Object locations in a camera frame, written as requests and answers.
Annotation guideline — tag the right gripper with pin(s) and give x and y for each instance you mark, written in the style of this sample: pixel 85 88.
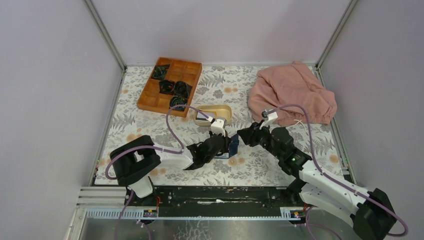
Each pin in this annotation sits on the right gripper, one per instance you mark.
pixel 255 134

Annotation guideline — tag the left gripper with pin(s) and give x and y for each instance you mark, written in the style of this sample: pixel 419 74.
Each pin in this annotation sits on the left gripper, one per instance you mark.
pixel 224 144

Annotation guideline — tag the blue leather card holder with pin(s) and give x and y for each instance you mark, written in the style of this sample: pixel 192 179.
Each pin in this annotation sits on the blue leather card holder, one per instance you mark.
pixel 232 149

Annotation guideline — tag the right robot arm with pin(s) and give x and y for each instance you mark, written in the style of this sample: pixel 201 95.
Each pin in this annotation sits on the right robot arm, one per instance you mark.
pixel 366 211

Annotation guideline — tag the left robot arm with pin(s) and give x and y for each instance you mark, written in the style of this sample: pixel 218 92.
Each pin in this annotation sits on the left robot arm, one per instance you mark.
pixel 132 163

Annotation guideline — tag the grey card in tray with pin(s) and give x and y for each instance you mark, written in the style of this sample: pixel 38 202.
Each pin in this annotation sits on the grey card in tray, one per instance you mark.
pixel 204 116

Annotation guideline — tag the floral table mat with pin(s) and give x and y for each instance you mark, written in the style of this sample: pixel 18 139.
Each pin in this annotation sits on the floral table mat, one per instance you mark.
pixel 228 85

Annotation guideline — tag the cream oval tray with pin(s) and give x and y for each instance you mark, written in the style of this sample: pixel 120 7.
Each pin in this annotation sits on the cream oval tray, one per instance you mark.
pixel 213 110

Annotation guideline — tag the black rolled item bottom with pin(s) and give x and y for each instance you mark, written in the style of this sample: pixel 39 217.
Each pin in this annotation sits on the black rolled item bottom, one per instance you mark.
pixel 178 101

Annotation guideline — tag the black rolled item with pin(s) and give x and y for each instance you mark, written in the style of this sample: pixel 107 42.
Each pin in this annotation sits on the black rolled item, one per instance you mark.
pixel 178 101
pixel 159 72
pixel 182 89
pixel 166 87

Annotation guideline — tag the pink cloth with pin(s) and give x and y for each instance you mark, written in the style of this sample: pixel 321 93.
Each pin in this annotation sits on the pink cloth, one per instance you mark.
pixel 295 87

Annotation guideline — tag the black rolled item middle right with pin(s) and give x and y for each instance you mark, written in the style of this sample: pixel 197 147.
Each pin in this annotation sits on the black rolled item middle right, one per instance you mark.
pixel 182 89

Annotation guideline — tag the wooden compartment tray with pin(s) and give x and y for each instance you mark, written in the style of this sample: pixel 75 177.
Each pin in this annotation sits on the wooden compartment tray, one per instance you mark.
pixel 180 70

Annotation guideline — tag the black rolled item middle left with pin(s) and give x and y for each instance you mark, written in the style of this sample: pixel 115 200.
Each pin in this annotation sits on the black rolled item middle left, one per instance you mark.
pixel 166 87

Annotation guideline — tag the black rolled item top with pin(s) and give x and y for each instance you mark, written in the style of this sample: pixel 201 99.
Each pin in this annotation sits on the black rolled item top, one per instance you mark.
pixel 159 72

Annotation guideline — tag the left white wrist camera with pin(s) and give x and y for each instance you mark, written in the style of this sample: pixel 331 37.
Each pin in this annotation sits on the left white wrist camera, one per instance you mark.
pixel 217 126

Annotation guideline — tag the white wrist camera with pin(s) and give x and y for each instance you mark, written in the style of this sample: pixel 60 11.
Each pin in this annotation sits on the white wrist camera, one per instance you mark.
pixel 269 116
pixel 217 126

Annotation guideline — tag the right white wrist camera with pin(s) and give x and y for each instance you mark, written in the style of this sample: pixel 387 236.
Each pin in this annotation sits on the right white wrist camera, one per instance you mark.
pixel 269 116

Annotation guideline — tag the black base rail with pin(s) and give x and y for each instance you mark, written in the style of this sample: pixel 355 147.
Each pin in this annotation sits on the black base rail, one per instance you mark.
pixel 218 201

